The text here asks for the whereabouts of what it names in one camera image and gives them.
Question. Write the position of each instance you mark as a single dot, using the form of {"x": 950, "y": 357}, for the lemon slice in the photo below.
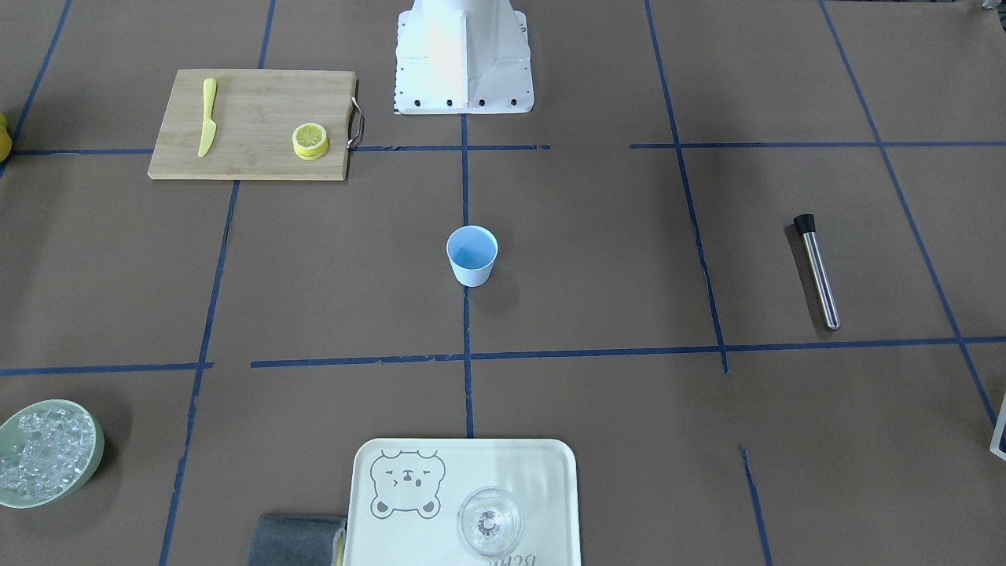
{"x": 311, "y": 155}
{"x": 309, "y": 137}

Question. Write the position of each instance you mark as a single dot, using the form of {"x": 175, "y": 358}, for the steel muddler black tip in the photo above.
{"x": 805, "y": 226}

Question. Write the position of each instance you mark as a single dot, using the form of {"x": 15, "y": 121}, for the light blue cup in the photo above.
{"x": 472, "y": 252}

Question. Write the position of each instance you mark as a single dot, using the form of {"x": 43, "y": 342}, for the yellow lemon at edge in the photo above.
{"x": 6, "y": 142}

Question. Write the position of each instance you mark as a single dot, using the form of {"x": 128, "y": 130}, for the cream bear tray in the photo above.
{"x": 405, "y": 494}

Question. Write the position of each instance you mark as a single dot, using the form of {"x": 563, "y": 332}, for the clear wine glass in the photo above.
{"x": 490, "y": 523}

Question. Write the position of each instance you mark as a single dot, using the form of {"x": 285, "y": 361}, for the bamboo cutting board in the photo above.
{"x": 256, "y": 111}

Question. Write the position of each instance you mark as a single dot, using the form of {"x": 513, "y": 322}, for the yellow plastic knife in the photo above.
{"x": 208, "y": 124}

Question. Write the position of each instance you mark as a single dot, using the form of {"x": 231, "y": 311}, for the grey folded cloth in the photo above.
{"x": 298, "y": 540}

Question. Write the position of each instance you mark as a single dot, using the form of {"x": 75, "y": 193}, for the green bowl of ice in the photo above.
{"x": 48, "y": 451}

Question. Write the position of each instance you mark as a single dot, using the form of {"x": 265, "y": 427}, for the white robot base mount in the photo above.
{"x": 463, "y": 58}

